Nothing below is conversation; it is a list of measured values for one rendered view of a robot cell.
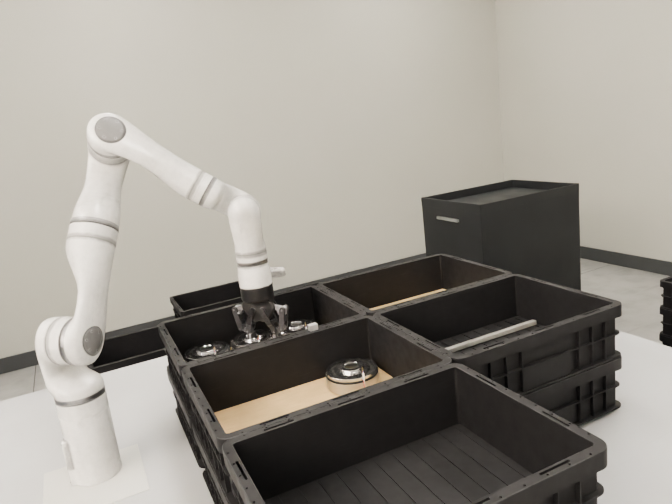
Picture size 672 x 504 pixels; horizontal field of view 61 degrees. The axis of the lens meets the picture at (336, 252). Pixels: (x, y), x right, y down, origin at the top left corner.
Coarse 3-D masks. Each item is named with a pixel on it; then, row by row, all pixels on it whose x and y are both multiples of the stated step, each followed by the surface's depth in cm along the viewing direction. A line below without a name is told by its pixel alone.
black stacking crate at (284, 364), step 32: (256, 352) 108; (288, 352) 111; (320, 352) 114; (352, 352) 117; (384, 352) 113; (416, 352) 101; (224, 384) 106; (256, 384) 109; (288, 384) 112; (224, 480) 83
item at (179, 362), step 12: (300, 288) 144; (312, 288) 144; (336, 300) 131; (204, 312) 134; (216, 312) 135; (360, 312) 121; (168, 324) 130; (324, 324) 116; (168, 336) 121; (288, 336) 112; (168, 348) 116; (240, 348) 109; (180, 360) 107; (204, 360) 106; (180, 372) 105
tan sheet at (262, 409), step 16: (304, 384) 113; (320, 384) 112; (256, 400) 109; (272, 400) 108; (288, 400) 107; (304, 400) 107; (320, 400) 106; (224, 416) 104; (240, 416) 104; (256, 416) 103; (272, 416) 102
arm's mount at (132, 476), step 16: (128, 448) 122; (128, 464) 116; (48, 480) 113; (64, 480) 113; (112, 480) 111; (128, 480) 110; (144, 480) 110; (48, 496) 108; (64, 496) 107; (80, 496) 107; (96, 496) 106; (112, 496) 106; (128, 496) 105
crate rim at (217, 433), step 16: (352, 320) 117; (368, 320) 117; (304, 336) 112; (400, 336) 106; (240, 352) 107; (432, 352) 97; (192, 368) 103; (432, 368) 91; (192, 384) 96; (384, 384) 88; (192, 400) 95; (336, 400) 84; (208, 416) 84; (288, 416) 82; (224, 432) 79; (240, 432) 79
